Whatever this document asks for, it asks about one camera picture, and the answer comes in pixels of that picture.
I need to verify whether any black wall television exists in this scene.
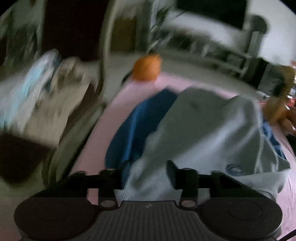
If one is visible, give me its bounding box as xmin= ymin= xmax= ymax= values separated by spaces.
xmin=177 ymin=0 xmax=248 ymax=30

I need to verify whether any bumpy orange citrus fruit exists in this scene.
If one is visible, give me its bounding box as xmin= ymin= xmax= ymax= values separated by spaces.
xmin=132 ymin=54 xmax=162 ymax=81

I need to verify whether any grey blue waffle sweater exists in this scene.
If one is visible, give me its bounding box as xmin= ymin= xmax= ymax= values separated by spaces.
xmin=105 ymin=88 xmax=290 ymax=201

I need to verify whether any pink dog print blanket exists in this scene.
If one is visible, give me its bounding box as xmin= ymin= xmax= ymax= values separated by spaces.
xmin=72 ymin=72 xmax=295 ymax=235

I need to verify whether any orange juice bottle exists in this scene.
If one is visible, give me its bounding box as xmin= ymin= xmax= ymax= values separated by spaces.
xmin=263 ymin=66 xmax=295 ymax=126

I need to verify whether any folded clothes pile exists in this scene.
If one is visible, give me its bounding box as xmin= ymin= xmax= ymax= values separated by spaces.
xmin=1 ymin=50 xmax=93 ymax=147

